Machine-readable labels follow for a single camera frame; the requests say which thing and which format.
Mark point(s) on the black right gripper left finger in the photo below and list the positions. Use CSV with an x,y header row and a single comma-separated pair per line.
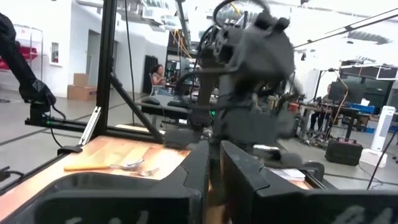
x,y
124,207

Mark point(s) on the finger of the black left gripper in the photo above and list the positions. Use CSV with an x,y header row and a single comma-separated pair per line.
x,y
280,157
182,138

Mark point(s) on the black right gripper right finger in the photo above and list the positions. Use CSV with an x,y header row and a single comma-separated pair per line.
x,y
311,207

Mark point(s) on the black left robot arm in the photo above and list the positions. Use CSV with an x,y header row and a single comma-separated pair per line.
x,y
258,62

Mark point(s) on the black plastic tray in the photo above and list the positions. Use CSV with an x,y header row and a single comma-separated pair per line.
x,y
102,183

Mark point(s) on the black office desk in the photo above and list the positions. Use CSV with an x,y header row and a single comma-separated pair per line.
x,y
164,109

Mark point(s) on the black keyboard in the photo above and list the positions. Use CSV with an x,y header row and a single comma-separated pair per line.
x,y
178,103

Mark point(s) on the black computer mouse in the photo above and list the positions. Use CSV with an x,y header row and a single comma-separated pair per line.
x,y
151,101

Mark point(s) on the white chair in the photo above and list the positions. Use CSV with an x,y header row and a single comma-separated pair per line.
x,y
152,85

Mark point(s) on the black equipment case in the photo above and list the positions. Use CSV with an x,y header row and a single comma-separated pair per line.
x,y
343,152

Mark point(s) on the person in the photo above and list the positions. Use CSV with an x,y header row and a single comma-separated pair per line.
x,y
323,99
159,77

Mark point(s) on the black table clamp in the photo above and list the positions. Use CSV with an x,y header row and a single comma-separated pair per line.
x,y
70,150

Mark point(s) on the thin black slanted pole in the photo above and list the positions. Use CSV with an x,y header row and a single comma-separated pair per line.
x,y
382,158

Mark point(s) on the black computer monitor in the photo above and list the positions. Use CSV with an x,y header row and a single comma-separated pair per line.
x,y
346,91

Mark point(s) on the blue plastic bin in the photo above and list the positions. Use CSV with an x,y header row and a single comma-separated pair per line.
x,y
360,108

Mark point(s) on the white tower fan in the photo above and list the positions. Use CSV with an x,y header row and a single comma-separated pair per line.
x,y
383,130

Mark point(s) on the large cardboard box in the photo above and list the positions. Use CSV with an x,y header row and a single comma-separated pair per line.
x,y
81,92

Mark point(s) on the small cardboard box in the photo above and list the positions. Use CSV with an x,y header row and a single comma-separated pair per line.
x,y
81,79

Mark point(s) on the silver frame bracket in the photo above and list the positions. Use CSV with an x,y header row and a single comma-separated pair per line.
x,y
90,124

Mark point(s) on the black aluminium frame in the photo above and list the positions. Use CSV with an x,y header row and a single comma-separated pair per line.
x,y
105,62

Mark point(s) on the black camera on frame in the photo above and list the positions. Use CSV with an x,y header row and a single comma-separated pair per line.
x,y
38,112

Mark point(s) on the white wall cabinet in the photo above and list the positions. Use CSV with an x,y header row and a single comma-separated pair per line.
x,y
55,53

